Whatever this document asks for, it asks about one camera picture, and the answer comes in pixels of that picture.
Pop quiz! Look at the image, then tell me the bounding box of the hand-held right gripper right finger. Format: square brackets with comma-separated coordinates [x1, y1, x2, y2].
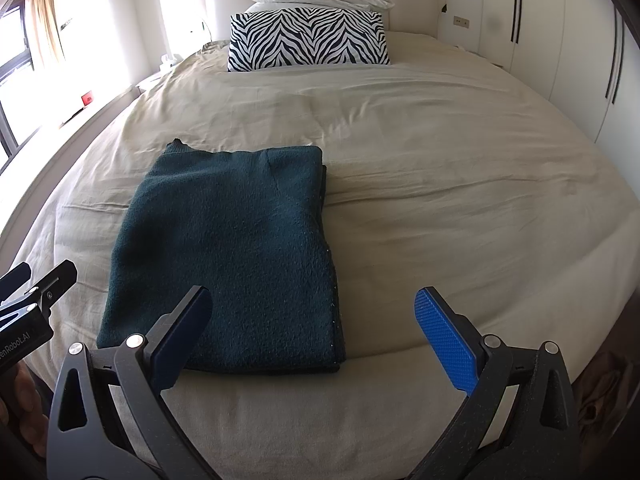
[407, 286, 582, 480]

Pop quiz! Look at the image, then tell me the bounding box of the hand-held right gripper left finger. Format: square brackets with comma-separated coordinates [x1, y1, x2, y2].
[46, 285, 221, 480]

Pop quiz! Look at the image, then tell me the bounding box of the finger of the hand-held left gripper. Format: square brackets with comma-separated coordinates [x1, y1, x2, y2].
[0, 264, 32, 306]
[17, 259, 79, 317]

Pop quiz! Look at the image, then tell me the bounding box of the dark green sweater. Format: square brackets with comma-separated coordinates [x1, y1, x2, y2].
[96, 139, 347, 376]

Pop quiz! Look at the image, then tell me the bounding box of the person's left hand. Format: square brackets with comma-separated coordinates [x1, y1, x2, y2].
[0, 360, 43, 463]

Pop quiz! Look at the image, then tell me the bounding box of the beige bed sheet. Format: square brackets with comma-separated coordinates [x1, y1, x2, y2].
[0, 30, 637, 480]

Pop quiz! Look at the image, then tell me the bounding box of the brown cloth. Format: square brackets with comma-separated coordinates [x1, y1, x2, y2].
[575, 350, 636, 443]

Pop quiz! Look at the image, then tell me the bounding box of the window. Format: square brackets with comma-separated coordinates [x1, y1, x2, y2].
[0, 0, 42, 173]

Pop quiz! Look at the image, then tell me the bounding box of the white nightstand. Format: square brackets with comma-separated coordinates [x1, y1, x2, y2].
[137, 67, 172, 94]

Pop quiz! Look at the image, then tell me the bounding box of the beige curtain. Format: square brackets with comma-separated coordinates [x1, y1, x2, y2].
[22, 0, 67, 69]

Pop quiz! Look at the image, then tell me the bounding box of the zebra print pillow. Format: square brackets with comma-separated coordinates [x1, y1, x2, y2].
[227, 8, 392, 73]

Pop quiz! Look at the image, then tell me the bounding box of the white wardrobe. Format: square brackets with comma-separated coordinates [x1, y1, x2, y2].
[475, 0, 640, 147]

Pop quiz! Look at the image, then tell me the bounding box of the cream padded headboard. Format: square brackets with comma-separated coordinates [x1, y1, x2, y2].
[192, 0, 445, 45]

